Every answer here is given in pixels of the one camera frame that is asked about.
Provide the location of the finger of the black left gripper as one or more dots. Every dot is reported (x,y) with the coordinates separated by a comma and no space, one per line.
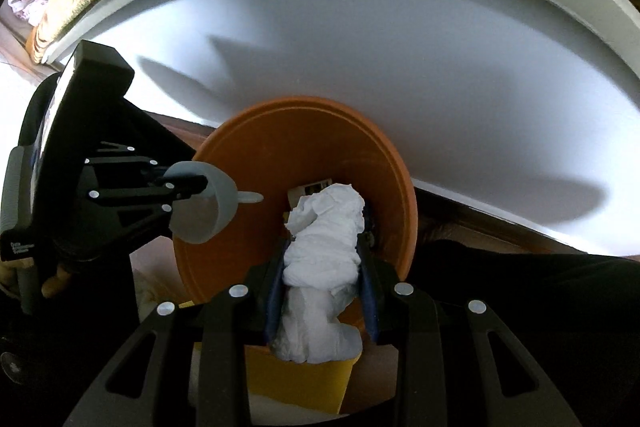
(108,157)
(141,191)

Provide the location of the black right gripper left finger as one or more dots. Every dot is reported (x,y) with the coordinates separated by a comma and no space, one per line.
(186,366)

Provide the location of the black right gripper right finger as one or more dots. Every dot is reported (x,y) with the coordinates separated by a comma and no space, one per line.
(458,362)

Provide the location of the grey plastic scoop cup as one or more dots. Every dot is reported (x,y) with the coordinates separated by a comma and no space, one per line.
(198,217)

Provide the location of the white tissue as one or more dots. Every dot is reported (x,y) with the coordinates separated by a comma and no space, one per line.
(321,269)

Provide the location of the orange plastic trash bin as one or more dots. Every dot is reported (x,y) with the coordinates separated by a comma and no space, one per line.
(286,150)

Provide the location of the person's left hand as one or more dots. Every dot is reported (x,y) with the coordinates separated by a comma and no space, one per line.
(33,280)

